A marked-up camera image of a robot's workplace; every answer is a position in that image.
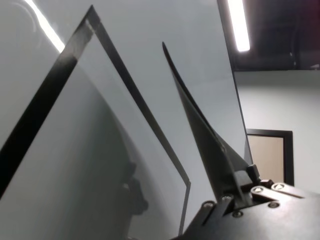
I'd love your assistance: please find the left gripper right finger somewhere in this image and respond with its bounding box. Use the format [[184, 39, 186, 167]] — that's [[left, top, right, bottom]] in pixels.
[[245, 164, 308, 209]]

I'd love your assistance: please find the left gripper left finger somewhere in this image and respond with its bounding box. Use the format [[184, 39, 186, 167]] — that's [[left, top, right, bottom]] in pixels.
[[200, 169, 252, 225]]

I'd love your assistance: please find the black robot print poster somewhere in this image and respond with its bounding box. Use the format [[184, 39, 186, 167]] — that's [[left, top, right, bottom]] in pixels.
[[161, 41, 251, 203]]

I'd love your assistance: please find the black framed beige door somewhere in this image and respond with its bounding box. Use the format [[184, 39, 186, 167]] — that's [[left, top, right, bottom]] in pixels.
[[246, 129, 296, 187]]

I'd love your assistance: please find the white ceiling light bar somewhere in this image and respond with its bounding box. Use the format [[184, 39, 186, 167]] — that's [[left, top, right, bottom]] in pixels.
[[226, 0, 252, 53]]

